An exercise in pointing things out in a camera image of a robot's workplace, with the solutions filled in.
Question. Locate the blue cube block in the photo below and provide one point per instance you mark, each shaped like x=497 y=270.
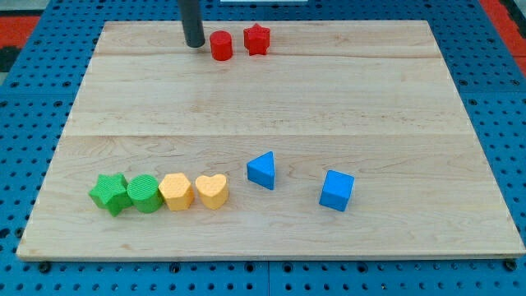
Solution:
x=337 y=190

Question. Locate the light wooden board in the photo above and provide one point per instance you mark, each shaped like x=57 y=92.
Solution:
x=372 y=99

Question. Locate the blue triangle block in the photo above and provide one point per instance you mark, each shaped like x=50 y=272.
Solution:
x=261 y=170

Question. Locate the yellow heart block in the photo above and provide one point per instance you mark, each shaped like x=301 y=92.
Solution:
x=213 y=190

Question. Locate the yellow hexagon block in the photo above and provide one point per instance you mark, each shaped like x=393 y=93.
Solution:
x=177 y=191

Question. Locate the red star block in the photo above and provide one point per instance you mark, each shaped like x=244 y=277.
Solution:
x=256 y=39

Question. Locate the red cylinder block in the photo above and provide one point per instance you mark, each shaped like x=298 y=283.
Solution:
x=221 y=45

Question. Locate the green cylinder block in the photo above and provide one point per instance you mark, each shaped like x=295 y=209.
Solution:
x=144 y=193

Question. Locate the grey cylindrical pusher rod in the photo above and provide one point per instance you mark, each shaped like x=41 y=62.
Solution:
x=191 y=18

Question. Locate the green star block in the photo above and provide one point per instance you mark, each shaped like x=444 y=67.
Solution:
x=110 y=193

